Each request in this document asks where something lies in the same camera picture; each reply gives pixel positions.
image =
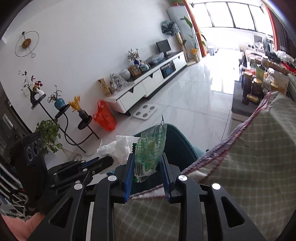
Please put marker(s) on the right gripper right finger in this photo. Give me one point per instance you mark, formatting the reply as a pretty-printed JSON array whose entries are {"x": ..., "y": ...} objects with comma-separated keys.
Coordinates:
[{"x": 207, "y": 212}]

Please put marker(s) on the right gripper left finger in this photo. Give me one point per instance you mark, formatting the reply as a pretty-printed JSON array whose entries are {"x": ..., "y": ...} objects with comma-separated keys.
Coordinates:
[{"x": 68, "y": 219}]

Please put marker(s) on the white tissue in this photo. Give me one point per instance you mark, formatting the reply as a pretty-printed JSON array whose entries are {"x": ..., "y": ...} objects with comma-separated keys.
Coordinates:
[{"x": 119, "y": 149}]

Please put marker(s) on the green snack wrapper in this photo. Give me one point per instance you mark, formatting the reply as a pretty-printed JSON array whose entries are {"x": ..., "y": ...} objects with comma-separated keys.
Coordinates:
[{"x": 148, "y": 151}]

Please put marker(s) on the left hand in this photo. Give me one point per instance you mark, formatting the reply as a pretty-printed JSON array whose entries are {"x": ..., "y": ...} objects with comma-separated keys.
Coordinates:
[{"x": 42, "y": 199}]

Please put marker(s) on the black plant stand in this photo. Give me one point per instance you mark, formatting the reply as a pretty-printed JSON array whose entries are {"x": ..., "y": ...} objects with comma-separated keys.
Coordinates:
[{"x": 61, "y": 119}]

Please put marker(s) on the orange plastic bag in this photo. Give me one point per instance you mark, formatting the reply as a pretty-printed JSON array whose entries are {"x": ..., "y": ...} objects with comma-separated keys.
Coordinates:
[{"x": 104, "y": 117}]

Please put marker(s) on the patterned tablecloth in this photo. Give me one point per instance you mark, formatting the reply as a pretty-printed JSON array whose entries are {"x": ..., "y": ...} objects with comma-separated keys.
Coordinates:
[{"x": 255, "y": 164}]

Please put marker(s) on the white bathroom scale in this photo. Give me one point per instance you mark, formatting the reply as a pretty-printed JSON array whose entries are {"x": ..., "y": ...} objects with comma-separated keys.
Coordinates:
[{"x": 145, "y": 111}]

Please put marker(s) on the white TV cabinet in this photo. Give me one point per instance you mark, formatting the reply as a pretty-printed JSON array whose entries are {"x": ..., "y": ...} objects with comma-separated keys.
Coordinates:
[{"x": 146, "y": 85}]

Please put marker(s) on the small black monitor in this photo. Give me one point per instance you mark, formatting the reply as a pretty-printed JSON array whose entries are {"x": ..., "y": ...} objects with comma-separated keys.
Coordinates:
[{"x": 164, "y": 47}]

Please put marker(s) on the cluttered coffee table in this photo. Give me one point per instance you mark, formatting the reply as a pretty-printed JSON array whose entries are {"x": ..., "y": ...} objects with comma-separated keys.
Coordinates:
[{"x": 261, "y": 73}]

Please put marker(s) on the tall green potted plant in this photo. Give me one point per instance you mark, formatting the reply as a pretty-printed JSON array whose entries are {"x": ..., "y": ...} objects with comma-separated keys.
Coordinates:
[{"x": 194, "y": 43}]

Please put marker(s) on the covered standing fan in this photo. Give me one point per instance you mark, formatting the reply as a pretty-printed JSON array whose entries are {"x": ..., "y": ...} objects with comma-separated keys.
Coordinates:
[{"x": 169, "y": 28}]

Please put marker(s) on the orange curtain left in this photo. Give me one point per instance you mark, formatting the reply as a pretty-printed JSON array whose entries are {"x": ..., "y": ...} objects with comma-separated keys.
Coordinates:
[{"x": 196, "y": 28}]

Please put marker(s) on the white standing air conditioner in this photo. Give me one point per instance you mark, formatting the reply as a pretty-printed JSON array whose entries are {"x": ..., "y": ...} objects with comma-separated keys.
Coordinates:
[{"x": 177, "y": 14}]

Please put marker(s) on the round wall clock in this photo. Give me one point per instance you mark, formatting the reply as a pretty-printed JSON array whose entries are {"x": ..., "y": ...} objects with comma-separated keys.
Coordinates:
[{"x": 27, "y": 44}]

